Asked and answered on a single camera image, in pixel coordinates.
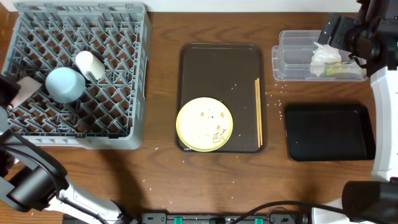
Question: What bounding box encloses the white tissue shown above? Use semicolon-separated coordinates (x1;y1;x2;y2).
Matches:
310;42;341;77

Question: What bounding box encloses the green snack wrapper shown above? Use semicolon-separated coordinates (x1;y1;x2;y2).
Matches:
325;62;365;76

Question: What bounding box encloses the light blue bowl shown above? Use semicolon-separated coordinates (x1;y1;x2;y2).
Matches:
45;67;85;103

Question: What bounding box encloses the cream plastic cup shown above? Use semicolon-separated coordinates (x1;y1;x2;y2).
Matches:
75;51;105;80

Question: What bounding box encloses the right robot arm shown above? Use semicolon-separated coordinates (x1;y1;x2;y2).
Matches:
311;0;397;223

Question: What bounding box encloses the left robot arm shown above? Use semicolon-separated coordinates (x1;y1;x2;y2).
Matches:
1;76;142;224

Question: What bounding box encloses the clear plastic bin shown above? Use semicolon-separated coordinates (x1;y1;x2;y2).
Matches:
272;30;367;82

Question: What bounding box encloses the grey plastic dish rack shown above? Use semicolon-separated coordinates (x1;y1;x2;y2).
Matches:
2;1;151;149

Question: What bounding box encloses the black tray bin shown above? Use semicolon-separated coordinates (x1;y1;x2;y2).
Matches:
284;103;376;162

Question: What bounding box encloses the dark brown serving tray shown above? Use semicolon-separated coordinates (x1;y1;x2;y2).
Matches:
177;43;267;154

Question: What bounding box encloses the yellow plate with crumbs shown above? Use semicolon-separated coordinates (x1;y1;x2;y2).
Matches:
175;97;234;152

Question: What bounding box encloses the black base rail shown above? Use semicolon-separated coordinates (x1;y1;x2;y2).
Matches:
141;210;311;224

